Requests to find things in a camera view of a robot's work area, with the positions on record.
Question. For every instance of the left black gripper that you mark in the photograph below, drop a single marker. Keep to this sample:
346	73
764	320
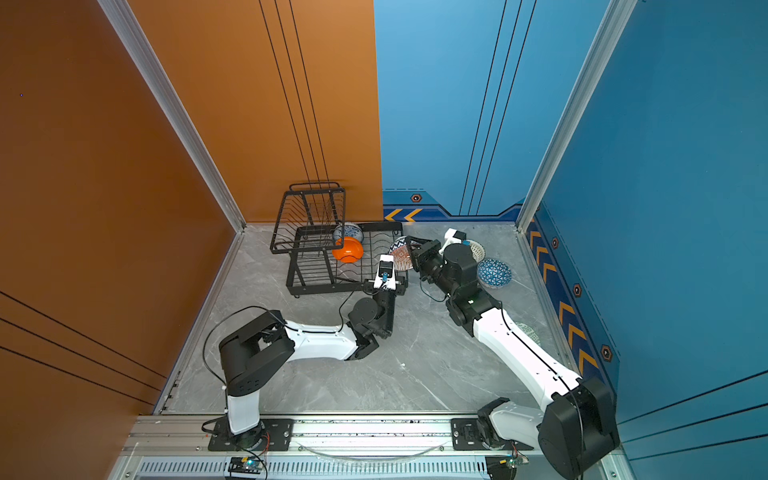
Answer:
394	293

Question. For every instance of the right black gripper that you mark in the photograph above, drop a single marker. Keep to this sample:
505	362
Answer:
421	255

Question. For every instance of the orange plastic bowl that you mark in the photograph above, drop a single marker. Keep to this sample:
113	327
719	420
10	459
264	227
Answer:
348	250

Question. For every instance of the black wire dish rack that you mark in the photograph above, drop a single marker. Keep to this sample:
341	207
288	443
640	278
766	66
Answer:
307	217

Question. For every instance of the blue floral white bowl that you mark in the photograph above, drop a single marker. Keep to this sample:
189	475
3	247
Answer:
348	229

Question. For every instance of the red geometric pattern bowl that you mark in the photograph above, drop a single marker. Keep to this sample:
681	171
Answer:
400	253

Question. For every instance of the green geometric pattern bowl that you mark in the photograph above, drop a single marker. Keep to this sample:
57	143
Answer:
530	332

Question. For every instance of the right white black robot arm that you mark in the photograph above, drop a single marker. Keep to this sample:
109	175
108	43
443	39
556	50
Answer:
576	426

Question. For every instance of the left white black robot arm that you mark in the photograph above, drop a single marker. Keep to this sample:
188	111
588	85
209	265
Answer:
253	354

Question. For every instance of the white lattice pattern bowl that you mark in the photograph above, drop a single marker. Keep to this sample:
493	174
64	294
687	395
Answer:
477	250

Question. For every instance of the blue dotted pattern bowl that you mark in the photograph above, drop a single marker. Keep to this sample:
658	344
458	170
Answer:
493	273

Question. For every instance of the left green circuit board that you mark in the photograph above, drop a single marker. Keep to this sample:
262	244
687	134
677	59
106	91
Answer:
246	467

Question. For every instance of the green circuit board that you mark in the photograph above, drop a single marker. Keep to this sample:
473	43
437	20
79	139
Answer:
246	467
504	467

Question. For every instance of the right green circuit board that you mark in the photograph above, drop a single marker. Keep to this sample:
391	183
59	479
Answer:
504	467

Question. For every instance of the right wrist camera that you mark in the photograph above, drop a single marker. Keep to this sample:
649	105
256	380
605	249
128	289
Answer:
453	236

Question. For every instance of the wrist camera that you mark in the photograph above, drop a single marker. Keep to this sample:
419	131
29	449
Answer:
453	236
385	279

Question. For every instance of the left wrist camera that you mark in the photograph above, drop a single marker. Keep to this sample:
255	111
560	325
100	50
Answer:
385	279

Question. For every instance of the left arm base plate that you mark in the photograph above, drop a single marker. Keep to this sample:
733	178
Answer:
271	434

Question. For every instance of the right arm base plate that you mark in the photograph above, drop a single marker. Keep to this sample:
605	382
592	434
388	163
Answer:
470	434

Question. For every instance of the aluminium front rail frame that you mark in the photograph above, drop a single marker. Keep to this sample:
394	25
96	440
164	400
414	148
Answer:
323	446

